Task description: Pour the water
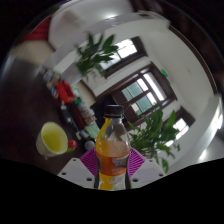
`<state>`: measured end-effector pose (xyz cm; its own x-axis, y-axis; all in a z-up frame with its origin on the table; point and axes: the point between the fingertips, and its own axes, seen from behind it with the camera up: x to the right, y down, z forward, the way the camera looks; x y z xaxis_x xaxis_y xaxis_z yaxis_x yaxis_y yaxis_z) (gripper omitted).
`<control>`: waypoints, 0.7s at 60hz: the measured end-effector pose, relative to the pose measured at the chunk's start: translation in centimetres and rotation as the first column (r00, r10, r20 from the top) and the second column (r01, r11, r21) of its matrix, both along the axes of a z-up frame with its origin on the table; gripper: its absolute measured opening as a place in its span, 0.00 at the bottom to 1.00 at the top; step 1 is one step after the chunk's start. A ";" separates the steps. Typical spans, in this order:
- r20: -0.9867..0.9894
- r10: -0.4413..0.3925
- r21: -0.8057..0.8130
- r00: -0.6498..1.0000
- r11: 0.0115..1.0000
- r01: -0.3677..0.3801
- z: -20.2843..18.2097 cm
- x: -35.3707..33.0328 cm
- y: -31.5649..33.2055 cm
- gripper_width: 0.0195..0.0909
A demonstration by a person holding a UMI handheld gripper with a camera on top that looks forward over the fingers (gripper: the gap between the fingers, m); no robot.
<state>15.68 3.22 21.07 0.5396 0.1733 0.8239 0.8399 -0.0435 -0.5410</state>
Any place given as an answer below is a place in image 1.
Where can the colourful round stickers sheet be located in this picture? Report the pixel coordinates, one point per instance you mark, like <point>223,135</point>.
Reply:
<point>50,81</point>

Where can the small potted plant white pot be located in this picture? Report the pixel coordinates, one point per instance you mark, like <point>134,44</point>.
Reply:
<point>96,55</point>

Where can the red carpeted stairs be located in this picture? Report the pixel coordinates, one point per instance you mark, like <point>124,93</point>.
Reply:
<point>40,31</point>

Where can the wide dark-framed window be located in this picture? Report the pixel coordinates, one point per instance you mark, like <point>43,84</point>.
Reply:
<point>126,50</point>

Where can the black chair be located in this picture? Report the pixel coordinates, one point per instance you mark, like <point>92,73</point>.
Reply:
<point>100,110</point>

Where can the red box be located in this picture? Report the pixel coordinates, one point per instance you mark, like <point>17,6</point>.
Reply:
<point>65,91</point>

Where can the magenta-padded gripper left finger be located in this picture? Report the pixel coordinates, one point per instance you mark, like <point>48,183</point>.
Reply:
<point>76,171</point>

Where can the clear bottle with orange drink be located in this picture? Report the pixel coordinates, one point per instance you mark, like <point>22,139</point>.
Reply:
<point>112,153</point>

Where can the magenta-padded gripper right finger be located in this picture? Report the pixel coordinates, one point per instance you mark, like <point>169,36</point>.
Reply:
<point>148,171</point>

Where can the dark wooden double door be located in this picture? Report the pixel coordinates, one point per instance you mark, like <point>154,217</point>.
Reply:
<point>143,95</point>

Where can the large potted plant white pot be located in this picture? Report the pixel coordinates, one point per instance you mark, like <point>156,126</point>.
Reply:
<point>153,133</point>

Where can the green book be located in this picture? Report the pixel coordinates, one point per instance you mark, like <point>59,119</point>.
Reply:
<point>92,130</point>

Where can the narrow dark-framed window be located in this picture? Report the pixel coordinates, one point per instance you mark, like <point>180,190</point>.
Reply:
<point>181,125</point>

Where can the green exit sign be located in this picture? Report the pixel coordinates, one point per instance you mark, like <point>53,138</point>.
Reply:
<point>164,72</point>

